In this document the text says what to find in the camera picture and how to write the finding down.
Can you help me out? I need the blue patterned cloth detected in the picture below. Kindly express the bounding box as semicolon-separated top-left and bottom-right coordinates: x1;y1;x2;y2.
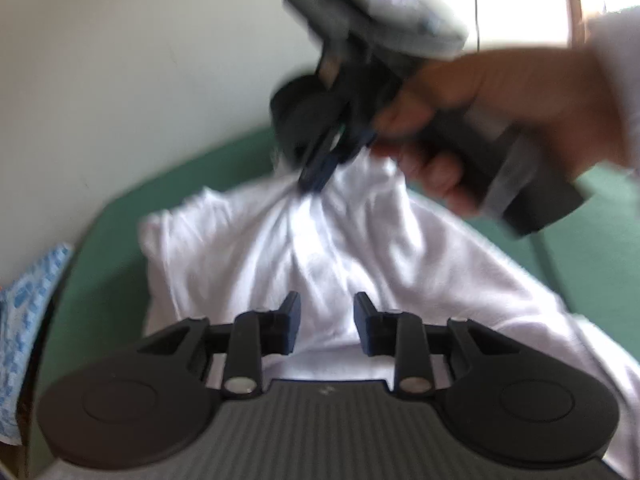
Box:
0;242;74;446

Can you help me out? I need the wooden door frame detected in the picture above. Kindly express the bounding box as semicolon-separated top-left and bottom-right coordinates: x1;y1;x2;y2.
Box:
561;0;587;47

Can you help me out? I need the light lavender garment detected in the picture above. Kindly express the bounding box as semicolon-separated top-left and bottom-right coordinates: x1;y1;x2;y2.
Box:
45;152;640;480

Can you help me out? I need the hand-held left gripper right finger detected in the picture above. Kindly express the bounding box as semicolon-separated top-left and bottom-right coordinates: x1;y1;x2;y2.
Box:
353;292;506;397

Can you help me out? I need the black cable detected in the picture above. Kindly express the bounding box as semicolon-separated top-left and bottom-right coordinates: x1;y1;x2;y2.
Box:
468;0;482;52

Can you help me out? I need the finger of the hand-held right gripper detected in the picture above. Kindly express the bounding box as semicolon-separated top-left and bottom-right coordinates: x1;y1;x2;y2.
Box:
297;127;346;193
330;127;377;167

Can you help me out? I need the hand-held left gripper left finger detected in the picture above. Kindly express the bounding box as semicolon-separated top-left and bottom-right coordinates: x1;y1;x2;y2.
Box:
135;291;302;400

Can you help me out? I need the person's right hand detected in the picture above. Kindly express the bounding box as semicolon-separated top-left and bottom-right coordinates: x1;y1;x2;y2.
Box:
372;49;632;218

